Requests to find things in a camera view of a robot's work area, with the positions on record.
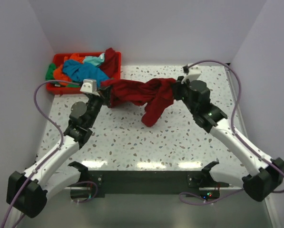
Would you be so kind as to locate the dark red t shirt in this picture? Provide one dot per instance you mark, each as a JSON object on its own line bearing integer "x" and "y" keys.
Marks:
{"x": 156, "y": 94}

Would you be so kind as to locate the light teal t shirt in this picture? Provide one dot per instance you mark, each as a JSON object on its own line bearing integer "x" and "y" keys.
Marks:
{"x": 95, "y": 60}

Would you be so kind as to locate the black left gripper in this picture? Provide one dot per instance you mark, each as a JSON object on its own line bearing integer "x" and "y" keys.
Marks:
{"x": 105, "y": 96}

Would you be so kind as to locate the red plastic bin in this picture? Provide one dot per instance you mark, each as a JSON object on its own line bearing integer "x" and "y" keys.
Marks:
{"x": 111, "y": 67}

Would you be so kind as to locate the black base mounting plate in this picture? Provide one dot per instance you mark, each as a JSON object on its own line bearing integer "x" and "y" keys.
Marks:
{"x": 100, "y": 183}

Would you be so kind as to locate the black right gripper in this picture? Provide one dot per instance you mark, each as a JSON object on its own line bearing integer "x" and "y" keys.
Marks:
{"x": 177, "y": 86}

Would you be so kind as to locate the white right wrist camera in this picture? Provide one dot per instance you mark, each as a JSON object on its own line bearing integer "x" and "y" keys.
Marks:
{"x": 191, "y": 73}

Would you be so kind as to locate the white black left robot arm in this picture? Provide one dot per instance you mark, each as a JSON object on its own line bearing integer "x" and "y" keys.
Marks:
{"x": 30, "y": 190}

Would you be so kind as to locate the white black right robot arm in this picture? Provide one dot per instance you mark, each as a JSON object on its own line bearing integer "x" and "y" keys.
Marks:
{"x": 265, "y": 174}

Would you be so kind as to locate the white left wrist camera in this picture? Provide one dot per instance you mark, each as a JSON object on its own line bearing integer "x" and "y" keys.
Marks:
{"x": 88, "y": 86}

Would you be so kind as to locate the blue t shirt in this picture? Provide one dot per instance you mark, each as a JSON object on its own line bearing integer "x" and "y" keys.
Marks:
{"x": 79, "y": 71}

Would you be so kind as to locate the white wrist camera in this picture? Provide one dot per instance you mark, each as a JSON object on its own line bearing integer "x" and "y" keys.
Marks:
{"x": 191, "y": 73}
{"x": 88, "y": 86}

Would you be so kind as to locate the green t shirt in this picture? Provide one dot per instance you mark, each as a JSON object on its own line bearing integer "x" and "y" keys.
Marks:
{"x": 55, "y": 73}

